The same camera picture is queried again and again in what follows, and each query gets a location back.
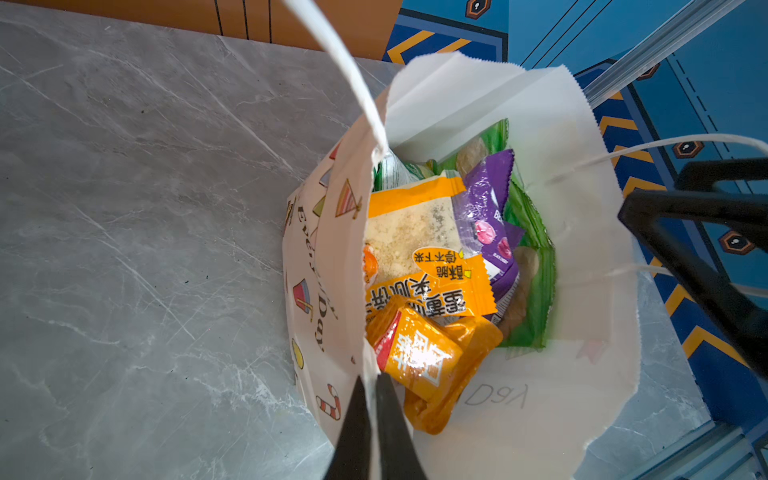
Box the white paper bag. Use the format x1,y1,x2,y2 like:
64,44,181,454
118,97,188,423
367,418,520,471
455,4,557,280
283,1,641,479

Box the small orange candy wrapper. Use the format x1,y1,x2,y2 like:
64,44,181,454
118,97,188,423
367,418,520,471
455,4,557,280
366,296,503,435

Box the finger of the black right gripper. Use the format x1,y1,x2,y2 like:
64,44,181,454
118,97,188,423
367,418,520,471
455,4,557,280
675,158,768,192
618,190,767,378

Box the small orange snack packet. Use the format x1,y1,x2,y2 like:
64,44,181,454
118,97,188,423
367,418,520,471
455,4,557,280
363,175,497,319

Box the green cucumber chips bag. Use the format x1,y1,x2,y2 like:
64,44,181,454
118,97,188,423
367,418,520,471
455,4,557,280
373,120,556,349

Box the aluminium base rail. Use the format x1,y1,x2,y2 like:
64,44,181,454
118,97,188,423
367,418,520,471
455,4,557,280
623,421,767,479

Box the right aluminium corner post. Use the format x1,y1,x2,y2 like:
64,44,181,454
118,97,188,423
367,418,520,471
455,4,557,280
583,0,744,109

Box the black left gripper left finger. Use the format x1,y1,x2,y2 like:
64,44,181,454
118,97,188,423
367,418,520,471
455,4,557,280
324,377,372,480

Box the purple white snack bag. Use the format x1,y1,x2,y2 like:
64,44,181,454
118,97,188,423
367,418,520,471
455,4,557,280
463,149,525,301

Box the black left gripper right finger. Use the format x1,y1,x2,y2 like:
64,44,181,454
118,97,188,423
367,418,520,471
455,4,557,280
375,373,427,480

